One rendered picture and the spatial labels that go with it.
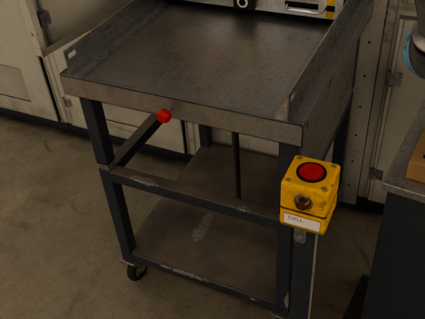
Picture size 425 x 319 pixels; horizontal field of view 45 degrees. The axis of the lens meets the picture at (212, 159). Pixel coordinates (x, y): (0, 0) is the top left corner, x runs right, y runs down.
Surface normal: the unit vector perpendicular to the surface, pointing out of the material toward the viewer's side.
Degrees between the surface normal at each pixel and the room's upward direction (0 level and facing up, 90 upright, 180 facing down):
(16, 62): 90
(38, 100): 91
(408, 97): 90
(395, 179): 0
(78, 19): 90
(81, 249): 0
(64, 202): 0
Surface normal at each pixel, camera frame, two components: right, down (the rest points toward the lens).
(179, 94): -0.07, -0.77
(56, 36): 0.83, 0.31
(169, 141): -0.43, 0.60
